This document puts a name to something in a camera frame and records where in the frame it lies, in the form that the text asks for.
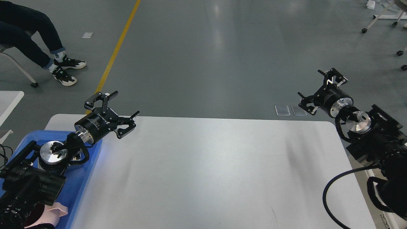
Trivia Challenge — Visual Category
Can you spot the clear floor plate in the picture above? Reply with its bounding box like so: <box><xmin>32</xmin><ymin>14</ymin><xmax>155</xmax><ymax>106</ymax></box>
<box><xmin>275</xmin><ymin>105</ymin><xmax>291</xmax><ymax>116</ymax></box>
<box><xmin>291</xmin><ymin>105</ymin><xmax>307</xmax><ymax>116</ymax></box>

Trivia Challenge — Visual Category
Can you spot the white paper scrap on floor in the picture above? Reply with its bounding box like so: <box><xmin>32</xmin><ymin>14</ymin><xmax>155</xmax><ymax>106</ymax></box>
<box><xmin>81</xmin><ymin>32</ymin><xmax>93</xmax><ymax>39</ymax></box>

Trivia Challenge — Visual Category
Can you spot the blue plastic tray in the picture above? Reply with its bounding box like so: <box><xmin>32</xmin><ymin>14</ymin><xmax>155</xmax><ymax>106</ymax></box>
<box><xmin>9</xmin><ymin>130</ymin><xmax>102</xmax><ymax>229</ymax></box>

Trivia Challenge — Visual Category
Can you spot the seated person in dark clothes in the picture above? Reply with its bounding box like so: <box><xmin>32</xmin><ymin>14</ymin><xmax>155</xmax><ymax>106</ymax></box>
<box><xmin>0</xmin><ymin>0</ymin><xmax>86</xmax><ymax>87</ymax></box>

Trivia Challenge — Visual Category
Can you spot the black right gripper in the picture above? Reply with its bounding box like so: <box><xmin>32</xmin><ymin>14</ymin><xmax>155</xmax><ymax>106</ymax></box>
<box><xmin>298</xmin><ymin>68</ymin><xmax>354</xmax><ymax>118</ymax></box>

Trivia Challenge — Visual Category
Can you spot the clear floor plate right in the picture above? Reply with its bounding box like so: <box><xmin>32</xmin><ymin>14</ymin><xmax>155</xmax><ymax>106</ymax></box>
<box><xmin>291</xmin><ymin>105</ymin><xmax>307</xmax><ymax>116</ymax></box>

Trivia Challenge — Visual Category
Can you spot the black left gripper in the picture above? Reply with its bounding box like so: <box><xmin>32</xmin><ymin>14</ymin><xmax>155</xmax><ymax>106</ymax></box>
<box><xmin>74</xmin><ymin>90</ymin><xmax>140</xmax><ymax>144</ymax></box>

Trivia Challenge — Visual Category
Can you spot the pink mug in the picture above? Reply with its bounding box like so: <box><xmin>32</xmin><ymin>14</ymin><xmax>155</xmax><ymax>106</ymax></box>
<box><xmin>24</xmin><ymin>202</ymin><xmax>68</xmax><ymax>228</ymax></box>

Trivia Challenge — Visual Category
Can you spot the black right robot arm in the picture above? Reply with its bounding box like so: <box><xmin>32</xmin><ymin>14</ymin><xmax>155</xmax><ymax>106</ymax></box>
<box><xmin>298</xmin><ymin>68</ymin><xmax>407</xmax><ymax>229</ymax></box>

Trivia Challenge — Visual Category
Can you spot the white side table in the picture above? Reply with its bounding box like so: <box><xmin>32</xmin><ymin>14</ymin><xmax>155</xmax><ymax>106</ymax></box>
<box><xmin>0</xmin><ymin>90</ymin><xmax>24</xmax><ymax>125</ymax></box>

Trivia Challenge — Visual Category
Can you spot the grey chair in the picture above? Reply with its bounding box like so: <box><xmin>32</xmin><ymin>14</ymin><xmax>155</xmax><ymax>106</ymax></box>
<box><xmin>0</xmin><ymin>43</ymin><xmax>39</xmax><ymax>88</ymax></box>

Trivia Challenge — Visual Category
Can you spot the white wheeled cart frame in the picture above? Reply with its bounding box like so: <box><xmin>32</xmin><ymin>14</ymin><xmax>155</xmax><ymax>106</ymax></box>
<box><xmin>362</xmin><ymin>0</ymin><xmax>407</xmax><ymax>34</ymax></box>

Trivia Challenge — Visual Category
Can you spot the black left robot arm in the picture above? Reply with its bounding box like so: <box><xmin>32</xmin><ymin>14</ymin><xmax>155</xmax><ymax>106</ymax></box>
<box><xmin>1</xmin><ymin>91</ymin><xmax>140</xmax><ymax>229</ymax></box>

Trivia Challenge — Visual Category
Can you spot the black cable bottom right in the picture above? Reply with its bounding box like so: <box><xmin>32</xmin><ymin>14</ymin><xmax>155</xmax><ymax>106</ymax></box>
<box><xmin>322</xmin><ymin>165</ymin><xmax>380</xmax><ymax>229</ymax></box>

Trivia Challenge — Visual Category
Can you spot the clear floor plate left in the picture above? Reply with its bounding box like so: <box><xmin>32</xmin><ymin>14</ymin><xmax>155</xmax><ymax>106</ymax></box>
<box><xmin>275</xmin><ymin>105</ymin><xmax>291</xmax><ymax>116</ymax></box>

